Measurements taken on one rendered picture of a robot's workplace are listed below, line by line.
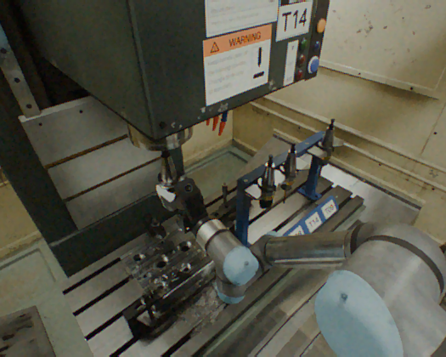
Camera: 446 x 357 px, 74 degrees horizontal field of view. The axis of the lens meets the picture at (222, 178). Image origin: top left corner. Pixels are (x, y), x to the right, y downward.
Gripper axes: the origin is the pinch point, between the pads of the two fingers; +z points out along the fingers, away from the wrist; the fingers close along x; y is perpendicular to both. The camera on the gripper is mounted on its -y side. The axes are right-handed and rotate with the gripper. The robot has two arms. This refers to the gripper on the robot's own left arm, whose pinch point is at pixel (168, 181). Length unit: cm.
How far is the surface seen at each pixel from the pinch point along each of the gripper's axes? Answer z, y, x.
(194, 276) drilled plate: -12.0, 31.9, -1.3
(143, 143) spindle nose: -5.4, -18.4, -6.6
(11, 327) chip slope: 30, 63, -62
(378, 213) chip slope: -25, 49, 92
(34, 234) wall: 77, 64, -46
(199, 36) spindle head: -21.2, -42.7, 0.0
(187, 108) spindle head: -21.6, -32.3, -3.4
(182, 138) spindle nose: -8.7, -18.3, 1.5
